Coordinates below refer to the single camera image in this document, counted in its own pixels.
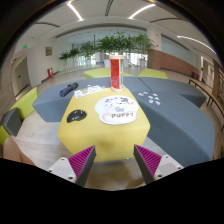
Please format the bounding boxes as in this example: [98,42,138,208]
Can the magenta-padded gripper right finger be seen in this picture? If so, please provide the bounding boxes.
[133,144,184,185]

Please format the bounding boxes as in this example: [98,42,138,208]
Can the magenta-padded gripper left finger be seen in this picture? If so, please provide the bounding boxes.
[47,145,97,188]

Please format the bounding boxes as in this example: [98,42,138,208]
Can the black computer mouse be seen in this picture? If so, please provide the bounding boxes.
[66,109,88,124]

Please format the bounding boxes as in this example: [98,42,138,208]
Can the white printed mouse pad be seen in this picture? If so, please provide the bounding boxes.
[94,95,140,126]

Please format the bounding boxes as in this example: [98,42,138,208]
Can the large grey ottoman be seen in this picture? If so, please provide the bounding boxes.
[131,91,216,168]

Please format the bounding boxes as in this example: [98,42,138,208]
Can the scattered small stickers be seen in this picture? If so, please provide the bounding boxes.
[137,90,162,106]

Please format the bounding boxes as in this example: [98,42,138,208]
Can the long grey ottoman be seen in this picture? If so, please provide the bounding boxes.
[32,77,138,123]

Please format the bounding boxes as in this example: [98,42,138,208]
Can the dark blue folded umbrella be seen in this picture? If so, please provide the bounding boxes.
[59,82,79,98]

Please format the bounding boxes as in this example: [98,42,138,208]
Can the dark grey seat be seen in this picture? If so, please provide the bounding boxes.
[0,107,23,138]

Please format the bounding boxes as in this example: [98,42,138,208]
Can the lime green bench seat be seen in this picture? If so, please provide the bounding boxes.
[9,86,39,121]

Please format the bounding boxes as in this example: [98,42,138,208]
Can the lime green ottoman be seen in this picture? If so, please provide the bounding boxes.
[83,67,136,80]
[137,67,169,80]

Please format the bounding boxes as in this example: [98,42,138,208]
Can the wooden bench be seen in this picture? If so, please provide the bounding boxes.
[188,77,224,118]

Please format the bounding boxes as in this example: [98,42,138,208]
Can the red cylinder with wooden caps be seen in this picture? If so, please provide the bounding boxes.
[109,54,126,94]

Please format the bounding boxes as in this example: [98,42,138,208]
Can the group of potted plants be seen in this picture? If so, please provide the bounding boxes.
[58,31,155,69]

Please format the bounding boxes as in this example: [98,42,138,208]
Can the group of ceiling lights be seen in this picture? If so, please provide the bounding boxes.
[66,1,218,56]

